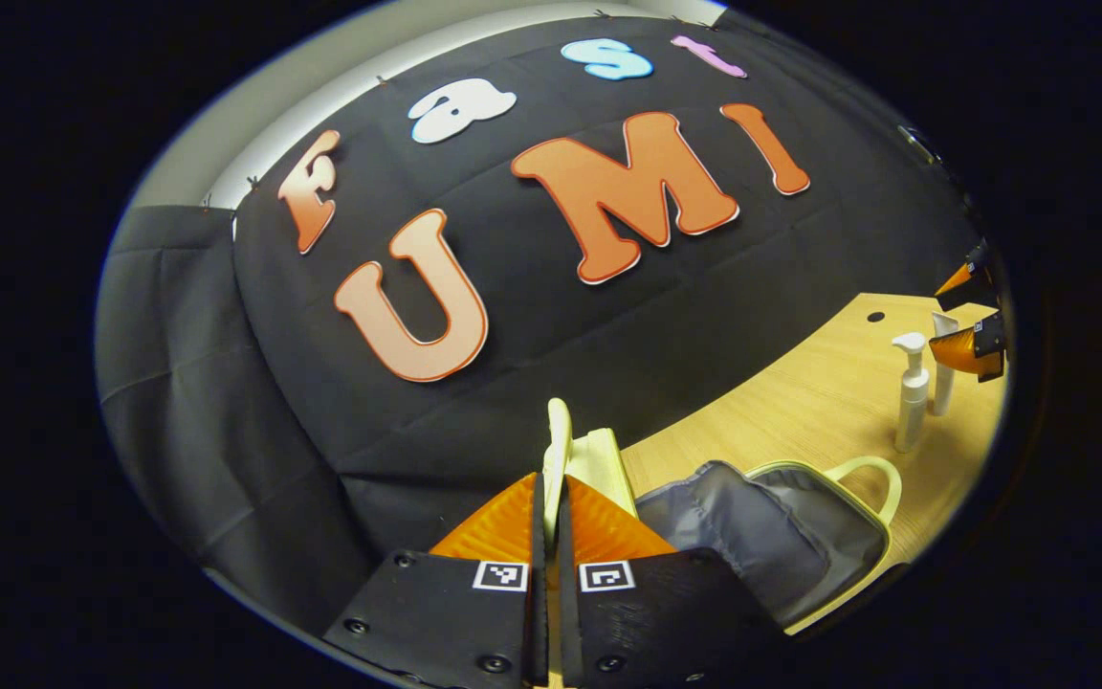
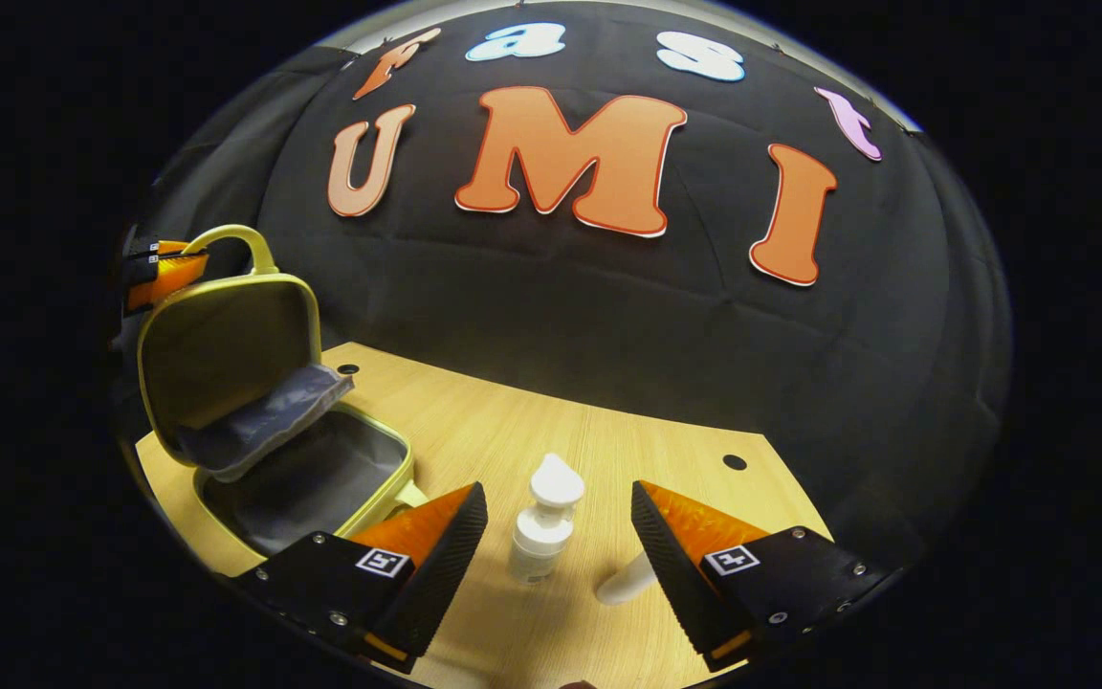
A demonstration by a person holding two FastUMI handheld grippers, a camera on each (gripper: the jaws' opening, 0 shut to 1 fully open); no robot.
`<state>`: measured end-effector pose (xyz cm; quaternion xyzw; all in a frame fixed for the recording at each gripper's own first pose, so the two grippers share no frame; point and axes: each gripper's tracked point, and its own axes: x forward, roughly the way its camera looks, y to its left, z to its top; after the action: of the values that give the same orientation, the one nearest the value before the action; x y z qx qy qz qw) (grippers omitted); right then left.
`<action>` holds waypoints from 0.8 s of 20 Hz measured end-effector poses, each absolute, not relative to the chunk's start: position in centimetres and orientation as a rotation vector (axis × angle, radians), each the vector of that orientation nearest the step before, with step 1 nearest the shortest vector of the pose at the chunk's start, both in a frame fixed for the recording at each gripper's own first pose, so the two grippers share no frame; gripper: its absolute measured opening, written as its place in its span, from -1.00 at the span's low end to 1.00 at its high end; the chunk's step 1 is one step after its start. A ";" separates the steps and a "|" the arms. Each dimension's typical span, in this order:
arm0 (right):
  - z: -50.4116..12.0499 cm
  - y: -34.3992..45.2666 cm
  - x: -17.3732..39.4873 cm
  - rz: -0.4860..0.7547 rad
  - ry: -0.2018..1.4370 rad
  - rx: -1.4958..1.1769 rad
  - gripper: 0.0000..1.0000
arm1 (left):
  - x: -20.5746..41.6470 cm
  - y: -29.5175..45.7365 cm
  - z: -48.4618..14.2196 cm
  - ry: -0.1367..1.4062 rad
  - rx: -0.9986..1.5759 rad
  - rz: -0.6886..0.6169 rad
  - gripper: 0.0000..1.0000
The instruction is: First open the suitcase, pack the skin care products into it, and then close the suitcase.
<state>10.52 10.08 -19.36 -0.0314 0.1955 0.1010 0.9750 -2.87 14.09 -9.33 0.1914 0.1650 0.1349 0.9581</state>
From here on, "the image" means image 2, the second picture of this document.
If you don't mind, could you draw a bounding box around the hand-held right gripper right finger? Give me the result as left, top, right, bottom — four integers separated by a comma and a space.
631, 479, 887, 674

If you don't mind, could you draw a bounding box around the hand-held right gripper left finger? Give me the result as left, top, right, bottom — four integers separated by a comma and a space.
226, 481, 490, 674

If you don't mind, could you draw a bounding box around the white squeeze tube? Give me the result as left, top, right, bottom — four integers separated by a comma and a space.
594, 549, 660, 607

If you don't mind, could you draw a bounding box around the pale yellow suitcase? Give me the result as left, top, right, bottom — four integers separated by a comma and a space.
135, 224, 429, 562

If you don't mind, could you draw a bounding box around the white pump bottle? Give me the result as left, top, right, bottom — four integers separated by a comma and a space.
509, 453, 587, 586

